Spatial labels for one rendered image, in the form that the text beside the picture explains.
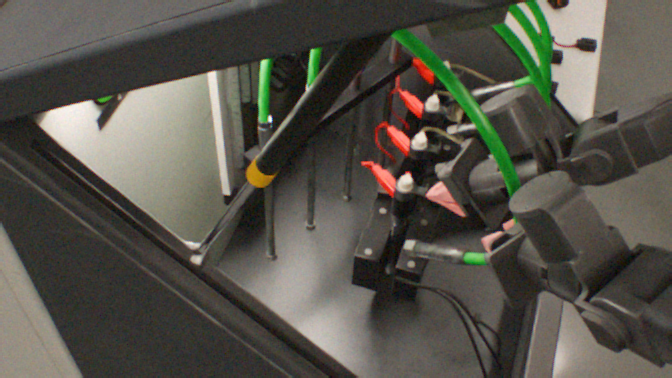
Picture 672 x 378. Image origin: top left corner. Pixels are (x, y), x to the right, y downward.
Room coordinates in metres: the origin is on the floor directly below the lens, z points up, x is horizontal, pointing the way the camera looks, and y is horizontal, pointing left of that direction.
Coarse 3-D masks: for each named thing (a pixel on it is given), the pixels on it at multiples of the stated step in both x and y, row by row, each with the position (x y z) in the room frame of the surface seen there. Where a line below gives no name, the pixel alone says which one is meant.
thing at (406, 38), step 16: (400, 32) 0.56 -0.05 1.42; (416, 48) 0.55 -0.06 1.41; (432, 64) 0.53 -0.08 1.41; (448, 80) 0.52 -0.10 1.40; (464, 96) 0.51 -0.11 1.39; (480, 112) 0.50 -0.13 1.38; (480, 128) 0.49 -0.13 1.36; (496, 144) 0.48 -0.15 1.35; (496, 160) 0.48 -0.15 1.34; (512, 176) 0.47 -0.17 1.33; (512, 192) 0.46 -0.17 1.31; (480, 256) 0.47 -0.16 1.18
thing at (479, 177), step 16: (464, 144) 0.62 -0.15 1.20; (480, 144) 0.63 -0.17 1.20; (464, 160) 0.60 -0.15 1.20; (480, 160) 0.61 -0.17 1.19; (464, 176) 0.58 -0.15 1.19; (480, 176) 0.58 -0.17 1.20; (496, 176) 0.56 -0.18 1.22; (464, 192) 0.57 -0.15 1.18; (480, 192) 0.56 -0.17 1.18; (496, 192) 0.55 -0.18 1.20; (480, 208) 0.56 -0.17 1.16; (496, 208) 0.57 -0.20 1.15; (496, 224) 0.55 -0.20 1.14
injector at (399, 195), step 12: (396, 192) 0.63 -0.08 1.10; (408, 192) 0.62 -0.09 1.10; (396, 204) 0.62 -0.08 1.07; (408, 204) 0.62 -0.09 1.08; (396, 216) 0.62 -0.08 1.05; (408, 216) 0.62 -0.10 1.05; (420, 216) 0.62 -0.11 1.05; (396, 228) 0.63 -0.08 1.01; (396, 240) 0.63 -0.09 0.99; (396, 252) 0.63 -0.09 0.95
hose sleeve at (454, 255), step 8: (416, 248) 0.52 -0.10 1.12; (424, 248) 0.51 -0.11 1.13; (432, 248) 0.51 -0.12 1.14; (440, 248) 0.51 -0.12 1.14; (448, 248) 0.50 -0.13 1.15; (456, 248) 0.50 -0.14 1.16; (424, 256) 0.51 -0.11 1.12; (432, 256) 0.50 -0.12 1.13; (440, 256) 0.50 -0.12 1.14; (448, 256) 0.49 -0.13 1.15; (456, 256) 0.49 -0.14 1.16; (464, 256) 0.48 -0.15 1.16; (464, 264) 0.48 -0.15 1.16
